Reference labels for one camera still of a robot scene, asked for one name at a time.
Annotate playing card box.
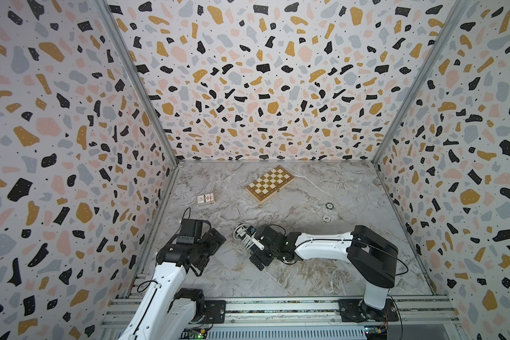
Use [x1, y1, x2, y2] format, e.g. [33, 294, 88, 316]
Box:
[196, 193, 215, 206]

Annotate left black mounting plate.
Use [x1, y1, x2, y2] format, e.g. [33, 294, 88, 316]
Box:
[204, 300, 227, 326]

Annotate black mounting plate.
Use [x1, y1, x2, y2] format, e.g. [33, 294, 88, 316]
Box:
[338, 298, 400, 323]
[204, 300, 227, 326]

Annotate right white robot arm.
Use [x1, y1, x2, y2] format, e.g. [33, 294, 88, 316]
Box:
[234, 225, 400, 323]

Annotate wooden chessboard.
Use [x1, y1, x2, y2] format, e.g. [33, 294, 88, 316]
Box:
[246, 166, 295, 204]

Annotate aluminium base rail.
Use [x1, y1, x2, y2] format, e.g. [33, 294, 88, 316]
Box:
[97, 295, 464, 340]

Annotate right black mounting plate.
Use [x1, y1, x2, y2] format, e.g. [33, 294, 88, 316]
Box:
[338, 298, 400, 323]

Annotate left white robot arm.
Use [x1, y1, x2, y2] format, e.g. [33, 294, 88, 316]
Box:
[120, 218, 226, 339]

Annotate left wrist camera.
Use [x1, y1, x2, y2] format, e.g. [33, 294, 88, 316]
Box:
[177, 219, 203, 245]

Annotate black power strip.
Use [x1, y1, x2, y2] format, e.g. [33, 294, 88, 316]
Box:
[233, 223, 265, 250]

